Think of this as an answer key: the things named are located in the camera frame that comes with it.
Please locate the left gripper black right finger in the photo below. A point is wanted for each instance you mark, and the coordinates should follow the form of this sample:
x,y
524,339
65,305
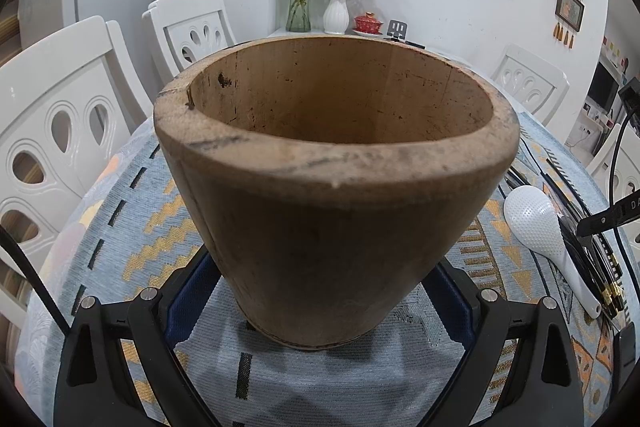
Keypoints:
x,y
518,367

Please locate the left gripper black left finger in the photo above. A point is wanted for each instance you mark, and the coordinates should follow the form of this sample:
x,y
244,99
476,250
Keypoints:
x,y
94,385

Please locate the white dimpled rice paddle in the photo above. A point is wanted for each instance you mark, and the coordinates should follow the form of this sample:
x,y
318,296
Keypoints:
x,y
531,217

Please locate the brown wooden utensil holder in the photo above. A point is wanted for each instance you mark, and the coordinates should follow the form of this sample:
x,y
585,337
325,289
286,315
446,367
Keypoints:
x,y
328,175

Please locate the black chopstick gold band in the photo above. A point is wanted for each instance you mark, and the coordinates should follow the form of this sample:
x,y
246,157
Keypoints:
x,y
594,254

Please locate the blue patterned woven table mat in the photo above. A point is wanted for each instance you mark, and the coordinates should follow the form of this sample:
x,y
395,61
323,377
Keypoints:
x,y
131,231

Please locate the white chair far right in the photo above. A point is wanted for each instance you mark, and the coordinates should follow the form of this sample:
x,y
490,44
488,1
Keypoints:
x,y
627,169

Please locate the white chair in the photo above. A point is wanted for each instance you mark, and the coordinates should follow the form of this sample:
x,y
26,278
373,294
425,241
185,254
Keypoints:
x,y
627,169
537,85
183,32
69,102

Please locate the white chair near left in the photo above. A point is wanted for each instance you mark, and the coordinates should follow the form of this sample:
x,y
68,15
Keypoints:
x,y
69,102

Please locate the white chair right side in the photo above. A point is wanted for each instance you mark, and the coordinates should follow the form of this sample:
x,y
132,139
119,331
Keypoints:
x,y
537,85

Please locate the white chair far left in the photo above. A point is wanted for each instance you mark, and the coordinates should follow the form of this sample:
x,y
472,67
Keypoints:
x,y
183,32

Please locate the small framed picture lower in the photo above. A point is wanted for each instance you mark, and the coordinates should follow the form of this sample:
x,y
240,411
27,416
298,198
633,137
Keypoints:
x,y
570,12

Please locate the small phone stand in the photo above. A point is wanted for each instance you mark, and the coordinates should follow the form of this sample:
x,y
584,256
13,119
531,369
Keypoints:
x,y
397,30

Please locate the red lidded teacup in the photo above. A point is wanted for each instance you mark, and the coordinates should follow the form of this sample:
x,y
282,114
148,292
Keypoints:
x,y
368,23

